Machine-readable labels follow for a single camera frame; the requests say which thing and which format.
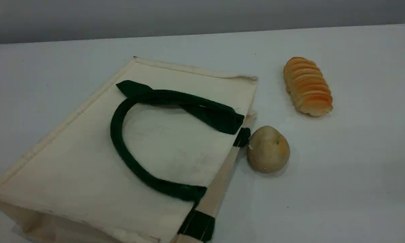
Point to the beige toy potato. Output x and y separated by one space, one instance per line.
268 152

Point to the ridged golden bread loaf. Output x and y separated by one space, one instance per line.
308 87

